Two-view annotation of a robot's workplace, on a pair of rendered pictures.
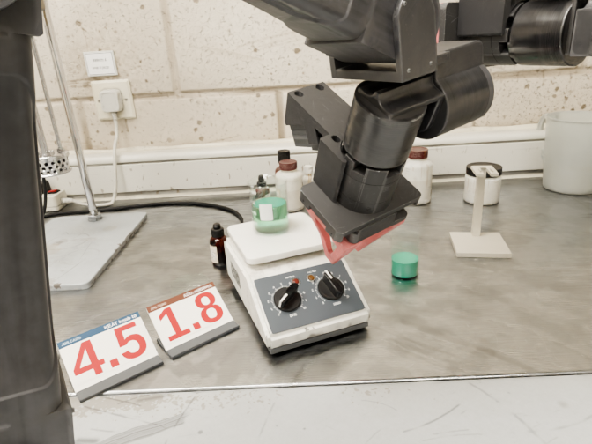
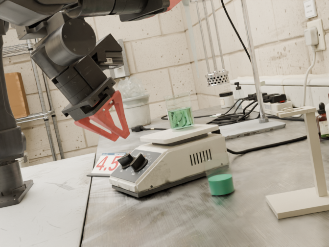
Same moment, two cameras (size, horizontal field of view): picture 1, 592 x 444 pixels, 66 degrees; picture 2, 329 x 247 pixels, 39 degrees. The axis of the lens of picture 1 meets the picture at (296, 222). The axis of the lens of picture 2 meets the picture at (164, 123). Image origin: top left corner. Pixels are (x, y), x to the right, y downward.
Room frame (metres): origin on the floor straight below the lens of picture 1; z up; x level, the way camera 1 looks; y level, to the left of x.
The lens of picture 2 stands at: (0.43, -0.86, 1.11)
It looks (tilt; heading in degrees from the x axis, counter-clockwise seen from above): 6 degrees down; 83
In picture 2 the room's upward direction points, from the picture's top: 11 degrees counter-clockwise
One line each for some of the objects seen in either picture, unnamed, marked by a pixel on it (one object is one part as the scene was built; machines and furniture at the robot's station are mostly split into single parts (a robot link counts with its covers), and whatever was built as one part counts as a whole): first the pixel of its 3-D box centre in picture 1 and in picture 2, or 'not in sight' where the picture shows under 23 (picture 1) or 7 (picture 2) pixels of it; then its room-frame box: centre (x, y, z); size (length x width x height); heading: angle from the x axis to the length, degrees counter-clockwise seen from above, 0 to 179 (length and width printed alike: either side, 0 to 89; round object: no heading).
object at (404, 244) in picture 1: (404, 255); (219, 174); (0.59, -0.15, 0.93); 0.04 x 0.04 x 0.06
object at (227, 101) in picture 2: not in sight; (226, 99); (0.97, 1.11, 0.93); 0.06 x 0.06 x 0.06
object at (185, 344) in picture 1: (193, 317); not in sight; (0.48, 0.13, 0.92); 0.09 x 0.06 x 0.04; 127
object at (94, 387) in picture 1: (111, 353); (106, 164); (0.42, 0.21, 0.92); 0.09 x 0.06 x 0.04; 127
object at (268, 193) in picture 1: (269, 203); (180, 110); (0.58, 0.04, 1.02); 0.06 x 0.05 x 0.08; 19
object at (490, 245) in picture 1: (482, 209); (293, 157); (0.66, -0.29, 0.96); 0.08 x 0.08 x 0.13; 80
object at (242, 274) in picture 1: (287, 272); (171, 158); (0.54, 0.02, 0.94); 0.22 x 0.13 x 0.08; 20
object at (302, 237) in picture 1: (278, 235); (178, 133); (0.57, 0.02, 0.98); 0.12 x 0.12 x 0.01; 20
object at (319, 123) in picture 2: not in sight; (323, 120); (0.89, 0.06, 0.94); 0.03 x 0.03 x 0.08
